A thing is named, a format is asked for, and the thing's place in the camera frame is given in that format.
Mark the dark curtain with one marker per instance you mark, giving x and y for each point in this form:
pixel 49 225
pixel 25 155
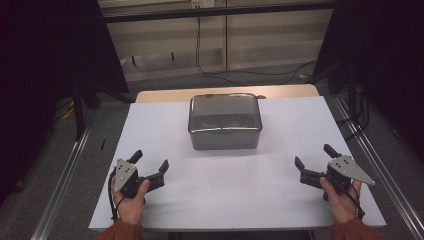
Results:
pixel 40 83
pixel 393 66

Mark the black metal stand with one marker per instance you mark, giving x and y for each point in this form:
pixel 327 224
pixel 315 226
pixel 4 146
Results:
pixel 79 110

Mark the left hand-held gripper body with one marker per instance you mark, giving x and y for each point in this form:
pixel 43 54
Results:
pixel 126 173

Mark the person's left hand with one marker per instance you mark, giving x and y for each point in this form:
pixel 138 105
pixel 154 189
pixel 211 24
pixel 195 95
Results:
pixel 131 208

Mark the wooden table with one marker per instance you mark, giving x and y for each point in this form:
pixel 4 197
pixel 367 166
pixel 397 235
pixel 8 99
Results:
pixel 166 95

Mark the grey translucent box lid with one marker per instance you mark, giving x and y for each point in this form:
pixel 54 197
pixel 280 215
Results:
pixel 224 111

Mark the white wall socket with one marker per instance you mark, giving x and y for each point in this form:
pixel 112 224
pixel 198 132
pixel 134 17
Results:
pixel 202 3

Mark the white board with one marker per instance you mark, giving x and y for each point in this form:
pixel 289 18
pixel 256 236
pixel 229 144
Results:
pixel 173 193

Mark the black horizontal bar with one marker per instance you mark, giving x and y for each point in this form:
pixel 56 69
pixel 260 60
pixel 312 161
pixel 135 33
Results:
pixel 216 10

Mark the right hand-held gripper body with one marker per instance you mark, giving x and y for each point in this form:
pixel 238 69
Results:
pixel 346 168

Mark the small black floor piece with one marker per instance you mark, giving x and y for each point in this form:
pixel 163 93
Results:
pixel 103 144

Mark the metal floor rail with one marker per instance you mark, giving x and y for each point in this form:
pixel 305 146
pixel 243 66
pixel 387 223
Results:
pixel 383 173
pixel 60 186

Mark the person's right hand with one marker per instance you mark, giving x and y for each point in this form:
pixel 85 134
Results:
pixel 341 206

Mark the light wooden shelf unit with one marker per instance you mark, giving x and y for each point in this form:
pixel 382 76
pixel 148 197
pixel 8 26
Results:
pixel 266 40

